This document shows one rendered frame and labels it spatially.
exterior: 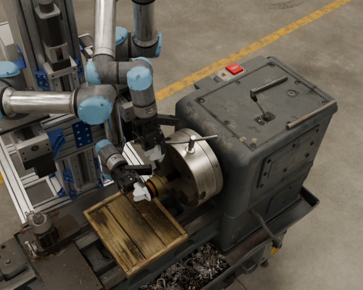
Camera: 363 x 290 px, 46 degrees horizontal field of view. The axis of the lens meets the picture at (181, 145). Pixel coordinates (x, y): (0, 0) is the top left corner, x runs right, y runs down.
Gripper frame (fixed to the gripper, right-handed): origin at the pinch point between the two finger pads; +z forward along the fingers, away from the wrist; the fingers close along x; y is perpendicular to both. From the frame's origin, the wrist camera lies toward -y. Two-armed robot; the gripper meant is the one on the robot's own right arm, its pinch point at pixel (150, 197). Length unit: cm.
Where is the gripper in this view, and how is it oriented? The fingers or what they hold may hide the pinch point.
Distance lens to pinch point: 171.5
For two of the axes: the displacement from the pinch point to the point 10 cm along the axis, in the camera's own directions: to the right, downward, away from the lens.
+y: -8.1, 4.2, -4.1
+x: 0.3, -6.6, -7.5
